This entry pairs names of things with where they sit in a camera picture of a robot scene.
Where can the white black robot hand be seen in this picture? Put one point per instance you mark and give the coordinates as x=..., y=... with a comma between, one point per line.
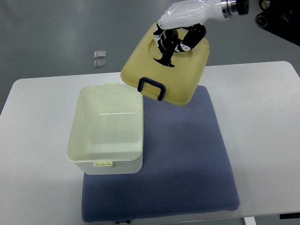
x=181, y=27

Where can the yellow box lid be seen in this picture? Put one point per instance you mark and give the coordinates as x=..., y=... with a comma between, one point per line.
x=175, y=85

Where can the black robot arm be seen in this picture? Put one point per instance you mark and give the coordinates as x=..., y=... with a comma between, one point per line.
x=280, y=18

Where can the white storage box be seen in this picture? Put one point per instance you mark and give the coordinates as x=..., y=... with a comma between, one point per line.
x=107, y=131

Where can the upper silver floor plate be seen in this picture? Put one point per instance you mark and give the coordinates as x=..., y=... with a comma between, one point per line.
x=100, y=54

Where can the silver floor plate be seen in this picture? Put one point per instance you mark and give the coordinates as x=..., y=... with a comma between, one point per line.
x=100, y=54
x=100, y=64

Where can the lower silver floor plate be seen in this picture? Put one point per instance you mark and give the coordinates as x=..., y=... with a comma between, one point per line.
x=100, y=64

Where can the blue grey cushion mat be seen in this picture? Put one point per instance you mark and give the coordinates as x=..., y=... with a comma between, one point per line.
x=185, y=169

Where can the black table control panel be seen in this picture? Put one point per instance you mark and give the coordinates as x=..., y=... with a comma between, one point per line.
x=289, y=215

